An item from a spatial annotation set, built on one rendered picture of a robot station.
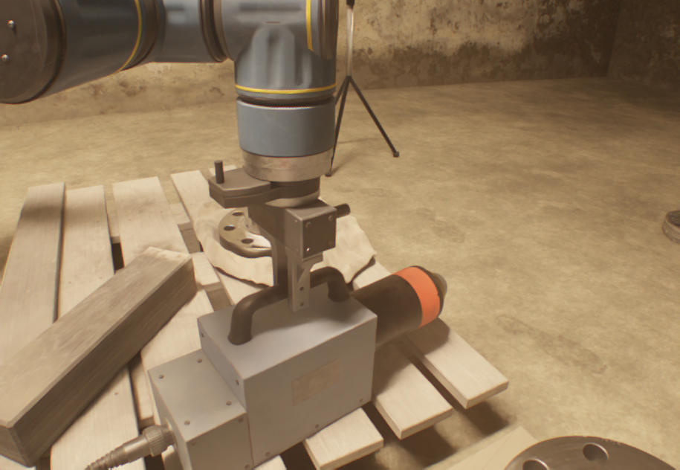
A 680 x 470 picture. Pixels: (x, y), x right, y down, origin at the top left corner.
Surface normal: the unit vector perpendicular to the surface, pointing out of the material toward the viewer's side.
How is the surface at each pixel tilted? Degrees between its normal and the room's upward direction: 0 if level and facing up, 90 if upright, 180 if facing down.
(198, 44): 122
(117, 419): 0
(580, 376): 0
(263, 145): 90
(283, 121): 90
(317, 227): 90
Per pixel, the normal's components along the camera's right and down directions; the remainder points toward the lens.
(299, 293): 0.61, 0.36
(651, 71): -0.89, 0.18
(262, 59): -0.31, 0.40
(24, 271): 0.02, -0.90
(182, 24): -0.09, 0.57
